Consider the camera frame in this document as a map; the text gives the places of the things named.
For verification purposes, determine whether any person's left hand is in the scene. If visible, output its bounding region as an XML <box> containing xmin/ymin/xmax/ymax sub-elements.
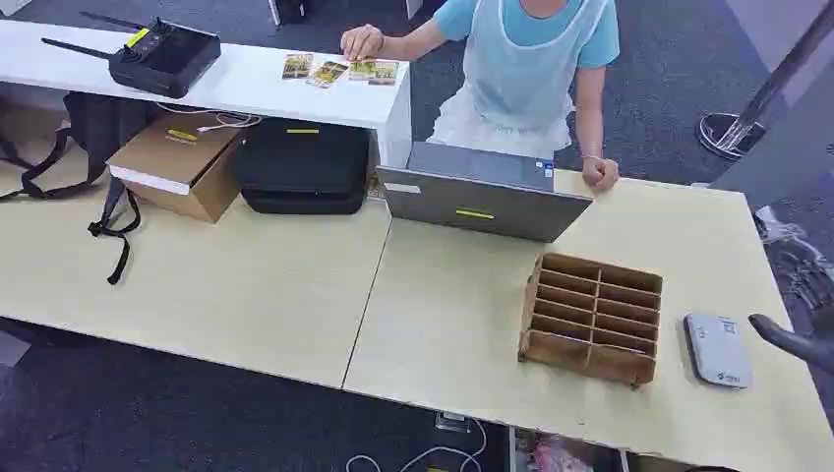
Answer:
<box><xmin>580</xmin><ymin>156</ymin><xmax>621</xmax><ymax>194</ymax></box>

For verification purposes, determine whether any person's right hand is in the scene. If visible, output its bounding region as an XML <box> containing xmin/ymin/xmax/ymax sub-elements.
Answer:
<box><xmin>339</xmin><ymin>24</ymin><xmax>387</xmax><ymax>63</ymax></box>

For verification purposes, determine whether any white counter shelf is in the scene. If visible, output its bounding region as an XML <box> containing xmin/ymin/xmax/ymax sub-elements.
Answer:
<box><xmin>0</xmin><ymin>19</ymin><xmax>414</xmax><ymax>168</ymax></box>

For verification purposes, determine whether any grey laptop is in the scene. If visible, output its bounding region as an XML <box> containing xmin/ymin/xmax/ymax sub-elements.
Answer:
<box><xmin>376</xmin><ymin>141</ymin><xmax>595</xmax><ymax>245</ymax></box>

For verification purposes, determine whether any person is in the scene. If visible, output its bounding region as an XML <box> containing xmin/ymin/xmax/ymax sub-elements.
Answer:
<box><xmin>339</xmin><ymin>0</ymin><xmax>622</xmax><ymax>194</ymax></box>

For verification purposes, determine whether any black carry case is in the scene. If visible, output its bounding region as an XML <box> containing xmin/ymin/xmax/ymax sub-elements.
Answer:
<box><xmin>232</xmin><ymin>117</ymin><xmax>374</xmax><ymax>217</ymax></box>

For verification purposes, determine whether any wooden card box with slots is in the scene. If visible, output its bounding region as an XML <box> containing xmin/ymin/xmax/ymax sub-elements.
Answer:
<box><xmin>516</xmin><ymin>252</ymin><xmax>665</xmax><ymax>390</ymax></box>

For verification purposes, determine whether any clear plastic bag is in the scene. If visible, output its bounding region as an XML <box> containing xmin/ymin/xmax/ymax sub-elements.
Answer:
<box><xmin>753</xmin><ymin>205</ymin><xmax>834</xmax><ymax>314</ymax></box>

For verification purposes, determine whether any black radio device with antennas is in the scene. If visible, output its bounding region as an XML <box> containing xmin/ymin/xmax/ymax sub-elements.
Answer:
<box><xmin>40</xmin><ymin>11</ymin><xmax>223</xmax><ymax>100</ymax></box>

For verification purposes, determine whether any brown cardboard box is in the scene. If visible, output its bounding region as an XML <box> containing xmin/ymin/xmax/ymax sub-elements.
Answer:
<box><xmin>105</xmin><ymin>111</ymin><xmax>250</xmax><ymax>225</ymax></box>

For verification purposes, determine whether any pink plastic bag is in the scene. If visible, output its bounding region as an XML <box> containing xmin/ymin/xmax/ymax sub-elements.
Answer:
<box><xmin>530</xmin><ymin>434</ymin><xmax>595</xmax><ymax>472</ymax></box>

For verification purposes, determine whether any metal stanchion post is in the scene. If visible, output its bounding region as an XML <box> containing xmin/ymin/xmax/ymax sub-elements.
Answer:
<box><xmin>695</xmin><ymin>0</ymin><xmax>834</xmax><ymax>163</ymax></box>

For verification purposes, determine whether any thin white cable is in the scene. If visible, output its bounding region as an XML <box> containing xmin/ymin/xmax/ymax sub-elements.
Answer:
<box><xmin>153</xmin><ymin>101</ymin><xmax>264</xmax><ymax>135</ymax></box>

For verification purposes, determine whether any black backpack with straps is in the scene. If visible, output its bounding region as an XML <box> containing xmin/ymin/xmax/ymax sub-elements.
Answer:
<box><xmin>0</xmin><ymin>90</ymin><xmax>161</xmax><ymax>286</ymax></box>

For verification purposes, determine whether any white floor cable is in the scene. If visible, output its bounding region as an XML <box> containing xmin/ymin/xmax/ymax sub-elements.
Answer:
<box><xmin>344</xmin><ymin>416</ymin><xmax>489</xmax><ymax>472</ymax></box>

